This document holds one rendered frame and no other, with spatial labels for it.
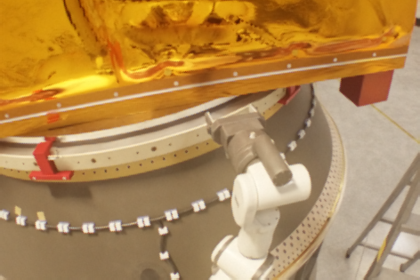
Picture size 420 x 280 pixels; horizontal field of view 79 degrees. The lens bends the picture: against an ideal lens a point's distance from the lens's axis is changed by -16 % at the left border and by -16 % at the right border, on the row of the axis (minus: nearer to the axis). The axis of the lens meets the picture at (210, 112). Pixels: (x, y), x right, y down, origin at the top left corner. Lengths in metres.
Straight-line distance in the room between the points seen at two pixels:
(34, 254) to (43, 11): 0.74
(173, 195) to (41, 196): 0.39
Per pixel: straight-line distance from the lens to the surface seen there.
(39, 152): 0.79
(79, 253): 0.96
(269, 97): 0.90
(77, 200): 0.88
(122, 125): 0.76
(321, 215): 1.24
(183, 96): 0.78
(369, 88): 1.12
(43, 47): 0.71
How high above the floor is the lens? 2.14
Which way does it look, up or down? 32 degrees down
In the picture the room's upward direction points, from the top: 5 degrees counter-clockwise
